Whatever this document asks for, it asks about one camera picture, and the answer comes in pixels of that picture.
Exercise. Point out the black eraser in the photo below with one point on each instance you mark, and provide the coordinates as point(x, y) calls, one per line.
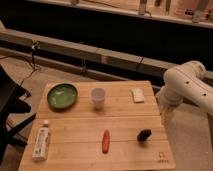
point(144, 135)

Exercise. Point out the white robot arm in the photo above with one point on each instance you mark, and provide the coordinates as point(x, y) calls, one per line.
point(185, 81)

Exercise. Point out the translucent plastic cup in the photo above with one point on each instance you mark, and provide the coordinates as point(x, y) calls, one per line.
point(98, 97)

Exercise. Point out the white rectangular block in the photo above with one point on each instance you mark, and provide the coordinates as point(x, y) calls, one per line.
point(138, 96)

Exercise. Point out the green bowl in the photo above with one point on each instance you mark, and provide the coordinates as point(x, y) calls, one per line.
point(62, 96)

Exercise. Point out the red carrot-shaped toy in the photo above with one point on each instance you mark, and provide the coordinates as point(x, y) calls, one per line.
point(106, 141)

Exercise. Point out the white tube with cap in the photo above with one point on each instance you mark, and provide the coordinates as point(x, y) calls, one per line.
point(40, 150)

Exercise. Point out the black chair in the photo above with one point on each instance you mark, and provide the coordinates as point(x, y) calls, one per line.
point(10, 93)

